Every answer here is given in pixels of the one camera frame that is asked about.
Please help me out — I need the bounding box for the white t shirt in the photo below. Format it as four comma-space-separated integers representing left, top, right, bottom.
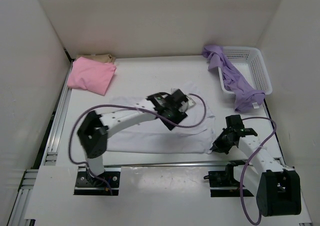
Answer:
107, 81, 216, 154

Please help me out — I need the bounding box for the lavender t shirt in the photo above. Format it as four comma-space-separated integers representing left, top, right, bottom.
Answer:
202, 45, 266, 113

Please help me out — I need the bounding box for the beige t shirt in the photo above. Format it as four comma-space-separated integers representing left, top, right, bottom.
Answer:
75, 54, 116, 64

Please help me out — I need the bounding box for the pink t shirt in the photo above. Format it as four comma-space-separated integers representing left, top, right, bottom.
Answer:
67, 57, 117, 96

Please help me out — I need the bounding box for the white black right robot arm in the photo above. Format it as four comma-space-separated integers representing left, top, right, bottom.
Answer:
211, 127, 302, 217

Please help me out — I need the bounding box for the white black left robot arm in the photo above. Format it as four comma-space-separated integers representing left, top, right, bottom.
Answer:
77, 93, 189, 186

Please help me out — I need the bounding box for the white plastic laundry basket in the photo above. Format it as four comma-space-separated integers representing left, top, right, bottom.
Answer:
222, 46, 273, 95

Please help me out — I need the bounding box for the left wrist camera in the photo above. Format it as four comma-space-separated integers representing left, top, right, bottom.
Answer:
146, 89, 196, 112

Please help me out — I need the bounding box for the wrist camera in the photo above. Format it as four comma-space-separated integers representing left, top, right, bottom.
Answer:
225, 115, 258, 138
146, 89, 196, 112

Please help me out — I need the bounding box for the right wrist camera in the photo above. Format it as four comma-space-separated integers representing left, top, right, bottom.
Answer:
225, 115, 258, 138

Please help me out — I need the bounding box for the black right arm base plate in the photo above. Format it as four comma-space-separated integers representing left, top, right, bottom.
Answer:
203, 170, 240, 198

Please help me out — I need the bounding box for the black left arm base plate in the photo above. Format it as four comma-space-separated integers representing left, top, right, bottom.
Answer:
73, 167, 121, 196

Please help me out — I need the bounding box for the aluminium frame rail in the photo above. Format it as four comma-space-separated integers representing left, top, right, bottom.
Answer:
7, 58, 287, 226

